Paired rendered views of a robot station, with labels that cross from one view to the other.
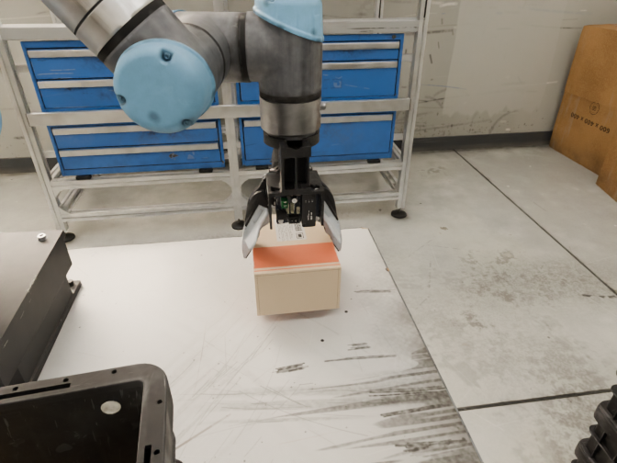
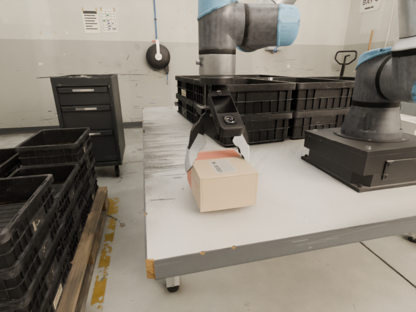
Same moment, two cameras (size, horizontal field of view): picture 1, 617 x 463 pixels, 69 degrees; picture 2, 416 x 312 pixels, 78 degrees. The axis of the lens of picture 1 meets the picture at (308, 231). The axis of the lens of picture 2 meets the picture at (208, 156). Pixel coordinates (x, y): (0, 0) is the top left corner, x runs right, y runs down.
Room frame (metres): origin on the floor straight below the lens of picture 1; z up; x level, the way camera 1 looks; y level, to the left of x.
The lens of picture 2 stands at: (1.09, -0.05, 1.00)
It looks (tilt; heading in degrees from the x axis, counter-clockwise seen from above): 20 degrees down; 174
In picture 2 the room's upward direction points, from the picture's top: straight up
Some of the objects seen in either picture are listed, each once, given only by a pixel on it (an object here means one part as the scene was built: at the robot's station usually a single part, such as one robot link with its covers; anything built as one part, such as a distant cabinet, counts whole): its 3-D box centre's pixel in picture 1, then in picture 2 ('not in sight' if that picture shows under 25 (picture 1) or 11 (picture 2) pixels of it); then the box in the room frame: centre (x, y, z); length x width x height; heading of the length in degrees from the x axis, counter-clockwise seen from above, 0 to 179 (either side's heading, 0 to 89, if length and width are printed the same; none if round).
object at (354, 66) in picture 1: (319, 103); not in sight; (1.98, -0.05, 0.60); 0.72 x 0.03 x 0.56; 98
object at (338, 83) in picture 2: not in sight; (297, 82); (-0.09, 0.49, 0.92); 0.40 x 0.30 x 0.02; 13
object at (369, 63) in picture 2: not in sight; (381, 75); (0.42, 0.49, 0.97); 0.13 x 0.12 x 0.14; 0
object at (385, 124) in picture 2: not in sight; (372, 117); (0.42, 0.49, 0.85); 0.15 x 0.15 x 0.10
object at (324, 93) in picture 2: not in sight; (296, 93); (-0.09, 0.49, 0.87); 0.40 x 0.30 x 0.11; 13
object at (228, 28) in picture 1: (198, 50); (265, 27); (0.53, 0.12, 1.07); 0.11 x 0.11 x 0.08; 0
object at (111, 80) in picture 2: not in sight; (95, 124); (-1.40, -0.88, 0.45); 0.60 x 0.45 x 0.90; 8
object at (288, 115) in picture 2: not in sight; (237, 120); (-0.02, 0.19, 0.76); 0.40 x 0.30 x 0.12; 13
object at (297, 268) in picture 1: (292, 259); (218, 176); (0.57, 0.03, 0.76); 0.16 x 0.12 x 0.07; 8
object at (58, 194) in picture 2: not in sight; (43, 212); (-0.06, -0.74, 0.31); 0.40 x 0.30 x 0.34; 8
